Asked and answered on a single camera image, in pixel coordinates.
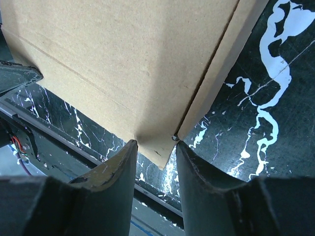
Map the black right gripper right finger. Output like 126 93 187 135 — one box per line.
176 142 315 236

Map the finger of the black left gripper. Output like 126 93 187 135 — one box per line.
0 60 43 95

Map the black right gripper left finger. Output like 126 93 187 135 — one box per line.
0 140 138 236

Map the brown cardboard box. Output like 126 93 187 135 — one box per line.
0 0 267 169

